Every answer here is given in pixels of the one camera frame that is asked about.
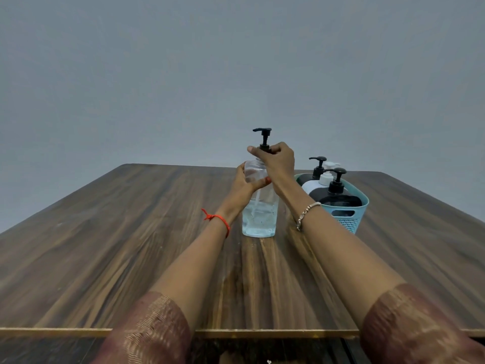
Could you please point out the person's left hand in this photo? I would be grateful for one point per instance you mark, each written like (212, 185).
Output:
(240, 193)

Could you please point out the person's right hand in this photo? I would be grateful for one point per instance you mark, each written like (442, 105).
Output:
(280, 166)

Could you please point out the black pump with long tube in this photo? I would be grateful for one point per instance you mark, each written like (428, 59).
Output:
(265, 138)

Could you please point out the tall clear plastic bottle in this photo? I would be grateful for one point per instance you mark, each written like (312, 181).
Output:
(261, 219)

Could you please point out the small black pump head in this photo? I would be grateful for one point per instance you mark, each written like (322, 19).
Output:
(318, 170)

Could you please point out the white pump head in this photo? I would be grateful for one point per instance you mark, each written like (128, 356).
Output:
(326, 180)

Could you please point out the black pump with short tube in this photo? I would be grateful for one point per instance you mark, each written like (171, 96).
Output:
(336, 185)

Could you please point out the person's right forearm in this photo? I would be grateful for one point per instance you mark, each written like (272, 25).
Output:
(341, 257)

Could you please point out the person's left forearm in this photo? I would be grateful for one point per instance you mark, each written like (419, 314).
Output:
(193, 269)

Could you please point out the teal plastic basket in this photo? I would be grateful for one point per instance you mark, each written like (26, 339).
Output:
(354, 219)

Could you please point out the maroon sleeve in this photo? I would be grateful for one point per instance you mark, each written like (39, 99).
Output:
(416, 329)

